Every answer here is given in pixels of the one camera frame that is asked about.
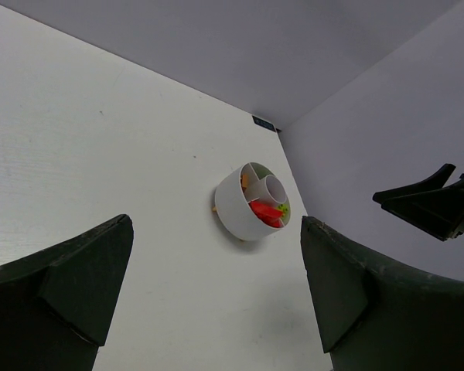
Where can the red lego brick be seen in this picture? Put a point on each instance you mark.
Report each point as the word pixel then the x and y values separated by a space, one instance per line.
pixel 267 214

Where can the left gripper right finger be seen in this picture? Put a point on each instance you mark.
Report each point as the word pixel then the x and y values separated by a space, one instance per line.
pixel 376 313

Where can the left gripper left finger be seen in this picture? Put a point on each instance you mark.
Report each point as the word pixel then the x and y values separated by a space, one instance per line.
pixel 56 305

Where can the yellow-green lego brick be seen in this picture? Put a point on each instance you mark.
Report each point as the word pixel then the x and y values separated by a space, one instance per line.
pixel 285 210

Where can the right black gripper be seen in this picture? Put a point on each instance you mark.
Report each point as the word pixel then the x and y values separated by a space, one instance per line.
pixel 435 210

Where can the white divided round container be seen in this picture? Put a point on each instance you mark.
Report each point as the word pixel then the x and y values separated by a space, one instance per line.
pixel 231 203

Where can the orange lego brick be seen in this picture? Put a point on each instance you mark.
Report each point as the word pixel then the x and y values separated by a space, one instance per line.
pixel 244 181

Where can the blue label right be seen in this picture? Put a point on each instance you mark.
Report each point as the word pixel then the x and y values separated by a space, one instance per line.
pixel 264 124

